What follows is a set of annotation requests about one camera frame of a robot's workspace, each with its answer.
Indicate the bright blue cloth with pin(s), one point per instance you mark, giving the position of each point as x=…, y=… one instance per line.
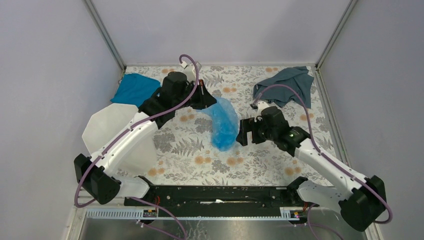
x=134, y=89

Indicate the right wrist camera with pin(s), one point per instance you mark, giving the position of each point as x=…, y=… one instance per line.
x=259, y=106

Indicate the floral table cloth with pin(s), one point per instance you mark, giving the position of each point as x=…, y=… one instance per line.
x=199, y=147

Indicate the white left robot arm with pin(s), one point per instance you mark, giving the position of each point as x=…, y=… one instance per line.
x=96, y=174

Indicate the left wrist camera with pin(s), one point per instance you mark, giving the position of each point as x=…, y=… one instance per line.
x=190, y=72

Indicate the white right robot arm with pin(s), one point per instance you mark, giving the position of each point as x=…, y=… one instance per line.
x=359, y=199

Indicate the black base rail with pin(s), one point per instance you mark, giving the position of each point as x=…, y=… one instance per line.
x=190, y=198

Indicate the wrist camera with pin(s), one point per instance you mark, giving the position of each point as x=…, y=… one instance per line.
x=190, y=72
x=259, y=106

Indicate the grey-blue cloth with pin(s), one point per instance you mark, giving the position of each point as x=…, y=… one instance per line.
x=289, y=84

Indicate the white trash bin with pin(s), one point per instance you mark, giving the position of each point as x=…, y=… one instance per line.
x=109, y=132

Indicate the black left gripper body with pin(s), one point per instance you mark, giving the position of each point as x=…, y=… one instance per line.
x=189, y=88

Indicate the blue plastic trash bag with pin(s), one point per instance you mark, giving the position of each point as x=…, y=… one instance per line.
x=224, y=122

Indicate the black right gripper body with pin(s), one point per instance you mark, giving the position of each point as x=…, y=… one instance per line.
x=264, y=133

